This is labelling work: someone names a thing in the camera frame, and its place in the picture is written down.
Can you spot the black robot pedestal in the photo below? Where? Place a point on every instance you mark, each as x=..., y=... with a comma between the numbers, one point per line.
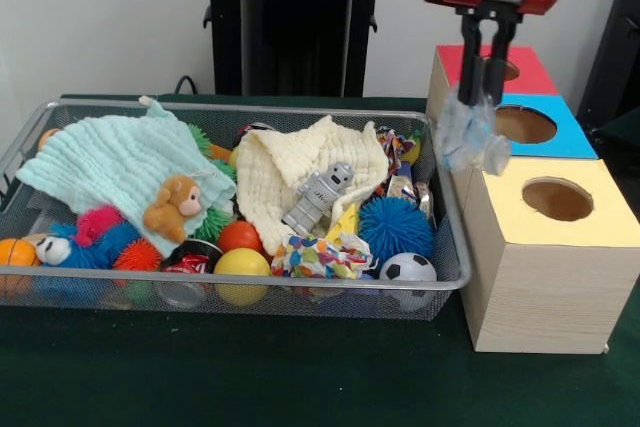
x=300, y=22

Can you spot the grey robot toy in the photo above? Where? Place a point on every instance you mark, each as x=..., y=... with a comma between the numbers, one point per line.
x=317, y=197

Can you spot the wooden box with three holes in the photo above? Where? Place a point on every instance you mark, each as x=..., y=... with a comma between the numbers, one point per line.
x=550, y=297

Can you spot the mint green cloth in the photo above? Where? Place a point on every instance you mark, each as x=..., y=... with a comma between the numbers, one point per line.
x=115, y=157

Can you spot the small soccer ball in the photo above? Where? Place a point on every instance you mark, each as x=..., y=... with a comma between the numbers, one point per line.
x=407, y=267

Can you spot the clear packet with blue label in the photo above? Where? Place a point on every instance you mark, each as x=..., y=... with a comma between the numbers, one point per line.
x=467, y=139

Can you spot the orange ball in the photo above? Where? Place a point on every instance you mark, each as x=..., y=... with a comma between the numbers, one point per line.
x=241, y=237

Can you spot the blue spiky ball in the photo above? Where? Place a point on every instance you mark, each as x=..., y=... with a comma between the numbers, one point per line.
x=396, y=229

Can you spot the yellow ball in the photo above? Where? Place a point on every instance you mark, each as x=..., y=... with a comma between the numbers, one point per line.
x=243, y=264

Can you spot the dark green tablecloth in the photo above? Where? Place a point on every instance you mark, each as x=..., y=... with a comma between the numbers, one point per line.
x=250, y=382

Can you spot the blue spiky toy with eyes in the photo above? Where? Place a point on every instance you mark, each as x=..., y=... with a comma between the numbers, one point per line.
x=95, y=252

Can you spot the cream cloth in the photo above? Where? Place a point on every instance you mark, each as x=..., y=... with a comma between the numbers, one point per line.
x=275, y=167

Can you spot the silver mesh bin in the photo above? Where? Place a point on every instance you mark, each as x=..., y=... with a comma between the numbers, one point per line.
x=350, y=304

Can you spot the black chair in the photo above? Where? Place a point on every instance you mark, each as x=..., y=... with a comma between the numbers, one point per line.
x=615, y=47

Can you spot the small orange basketball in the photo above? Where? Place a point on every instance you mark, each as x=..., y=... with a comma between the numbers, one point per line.
x=17, y=253

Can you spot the orange plush bear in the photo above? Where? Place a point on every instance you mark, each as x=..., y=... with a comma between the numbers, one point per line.
x=170, y=209

